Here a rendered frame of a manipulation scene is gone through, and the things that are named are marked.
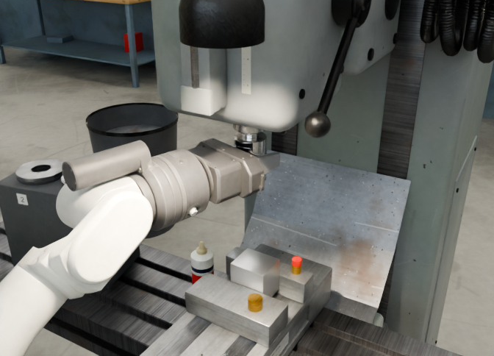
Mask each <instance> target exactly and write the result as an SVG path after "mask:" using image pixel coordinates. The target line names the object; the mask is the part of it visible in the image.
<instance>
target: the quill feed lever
mask: <svg viewBox="0 0 494 356"><path fill-rule="evenodd" d="M370 8H371V0H332V15H333V18H334V20H335V21H336V23H337V25H338V26H345V30H344V33H343V36H342V38H341V41H340V45H339V47H338V50H337V53H336V56H335V59H334V62H333V65H332V68H331V71H330V73H329V77H328V79H327V82H326V86H325V88H324V91H323V95H322V97H321V100H320V103H319V105H318V109H317V112H314V113H311V114H310V115H308V116H307V118H306V120H305V122H304V128H305V130H306V132H307V134H308V135H309V136H311V137H313V138H322V137H323V136H325V135H326V134H327V133H328V132H329V130H330V127H331V122H330V120H329V117H328V116H327V115H326V114H327V112H328V109H329V105H330V103H331V100H332V97H333V94H334V90H335V88H336V85H337V81H338V79H339V76H340V72H341V70H342V67H343V63H344V61H345V58H346V55H347V52H348V49H349V46H350V44H351V40H352V37H353V35H354V31H355V29H356V28H358V27H360V26H361V25H362V24H364V22H365V20H366V18H367V17H368V13H369V10H370Z"/></svg>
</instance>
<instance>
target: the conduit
mask: <svg viewBox="0 0 494 356"><path fill-rule="evenodd" d="M455 1H457V2H456V4H455ZM423 6H424V7H423V12H422V13H423V14H422V17H421V18H422V19H421V23H420V39H421V40H422V41H423V42H424V43H431V42H433V41H435V40H436V38H437V37H438V35H440V42H441V46H442V49H443V52H444V53H445V54H446V55H447V56H452V57H453V56H454V55H456V54H458V53H459V50H460V49H461V47H462V41H463V47H464V49H465V50H466V51H473V50H475V49H477V55H478V58H479V61H481V62H482V63H491V62H492V61H493V60H494V0H425V2H424V5H423ZM468 8H469V9H468ZM467 14H468V15H467ZM466 19H467V22H466ZM466 23H467V24H466ZM465 24H466V26H465ZM465 27H466V29H465ZM464 31H465V36H464ZM463 36H464V40H463Z"/></svg>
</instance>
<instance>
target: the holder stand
mask: <svg viewBox="0 0 494 356"><path fill-rule="evenodd" d="M62 163H63V161H61V160H55V159H43V160H35V161H32V162H28V163H25V164H23V165H21V166H20V167H19V168H17V170H16V172H15V173H13V174H11V175H9V176H8V177H5V178H4V179H2V180H1V181H0V209H1V214H2V218H3V222H4V228H5V231H6V234H7V240H8V244H9V248H10V253H11V256H12V262H13V265H14V266H16V265H17V264H18V262H19V261H20V260H21V259H22V258H23V257H24V256H25V255H26V254H27V253H28V251H29V250H30V249H31V248H32V247H35V248H38V249H41V248H43V247H46V246H48V245H50V244H52V243H54V242H56V241H58V240H60V239H62V238H64V237H66V236H68V235H69V234H70V232H71V231H72V230H73V228H71V227H69V226H68V225H66V224H64V223H63V222H62V221H61V220H60V217H59V216H58V214H57V209H56V202H57V196H58V194H59V192H60V190H61V188H62V187H63V186H64V185H65V184H66V183H65V180H64V178H63V175H62ZM139 256H140V247H137V248H136V250H135V251H134V252H133V253H132V255H131V256H130V257H129V259H128V260H127V261H126V262H125V263H124V264H123V265H122V266H121V268H120V269H119V270H118V272H117V273H116V274H115V275H114V276H113V277H112V278H111V279H110V281H109V282H108V283H107V284H106V285H105V286H104V288H107V289H108V288H110V287H111V286H112V285H113V284H114V283H115V282H116V281H117V280H118V278H119V277H120V276H121V275H122V274H123V273H124V272H125V271H126V270H127V269H128V267H130V266H131V264H133V262H134V261H135V260H136V259H137V258H138V257H139Z"/></svg>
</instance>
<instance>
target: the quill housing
mask: <svg viewBox="0 0 494 356"><path fill-rule="evenodd" d="M263 1H264V4H265V41H264V42H263V43H261V44H259V45H255V46H249V47H244V48H237V49H226V95H227V105H226V106H225V107H224V108H222V109H220V110H218V111H217V112H215V113H213V114H212V115H202V114H198V113H192V112H188V111H184V110H182V101H181V86H182V59H181V45H180V33H179V5H178V0H151V11H152V21H153V30H154V50H155V60H156V70H157V89H158V94H159V98H160V101H161V102H162V104H163V105H164V106H165V107H166V108H167V109H168V110H171V111H174V112H176V113H182V114H186V115H193V116H197V117H201V118H208V119H212V120H216V121H222V122H226V123H230V124H237V125H241V126H245V127H252V128H256V129H263V130H268V131H272V132H283V131H285V130H288V129H291V128H292V127H294V126H295V125H296V124H297V123H299V122H300V121H302V120H303V119H304V118H306V117H307V116H308V115H310V114H311V113H313V112H314V111H316V110H317V108H318V105H319V103H320V100H321V97H322V95H323V91H324V88H325V86H326V82H327V79H328V77H329V73H330V71H331V68H332V65H333V62H334V59H335V56H336V53H337V50H338V47H339V45H340V41H341V38H342V36H343V33H344V30H345V26H338V25H337V23H336V21H335V20H334V18H333V15H332V0H263Z"/></svg>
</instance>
